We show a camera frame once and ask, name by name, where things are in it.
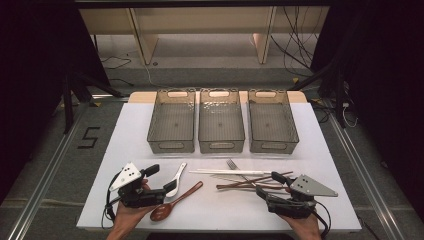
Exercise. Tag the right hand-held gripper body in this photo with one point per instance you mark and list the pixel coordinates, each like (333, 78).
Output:
(293, 205)

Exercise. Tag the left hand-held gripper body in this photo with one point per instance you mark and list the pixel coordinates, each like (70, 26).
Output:
(140, 196)

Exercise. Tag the white ceramic spoon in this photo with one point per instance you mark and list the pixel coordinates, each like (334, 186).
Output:
(180, 171)

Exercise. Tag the reddish brown wooden spoon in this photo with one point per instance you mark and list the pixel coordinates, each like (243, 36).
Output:
(160, 213)

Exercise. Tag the steel fork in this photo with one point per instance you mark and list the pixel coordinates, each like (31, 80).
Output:
(232, 165)

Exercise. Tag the clear grey plastic bin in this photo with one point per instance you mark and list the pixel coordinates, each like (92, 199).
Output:
(271, 128)
(171, 126)
(220, 128)

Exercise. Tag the person's left hand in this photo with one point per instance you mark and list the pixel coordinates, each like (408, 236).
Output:
(130, 216)

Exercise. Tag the person's right hand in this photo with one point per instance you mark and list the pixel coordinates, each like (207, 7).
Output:
(306, 228)

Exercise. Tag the white table mat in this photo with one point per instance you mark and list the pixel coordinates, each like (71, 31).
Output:
(206, 206)

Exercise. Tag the yellow tape piece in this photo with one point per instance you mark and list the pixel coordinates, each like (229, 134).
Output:
(96, 104)
(295, 80)

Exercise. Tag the black metal stand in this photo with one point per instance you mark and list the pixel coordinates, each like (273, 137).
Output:
(68, 100)
(340, 100)

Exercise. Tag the black curtain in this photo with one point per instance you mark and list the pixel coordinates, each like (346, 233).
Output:
(33, 66)
(393, 100)

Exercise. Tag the light wooden desk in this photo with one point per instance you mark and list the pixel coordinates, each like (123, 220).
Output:
(200, 20)

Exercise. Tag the long aluminium floor rail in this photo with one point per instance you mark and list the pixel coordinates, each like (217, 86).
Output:
(43, 190)
(366, 173)

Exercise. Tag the short aluminium floor rail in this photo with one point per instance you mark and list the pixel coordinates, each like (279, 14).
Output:
(110, 97)

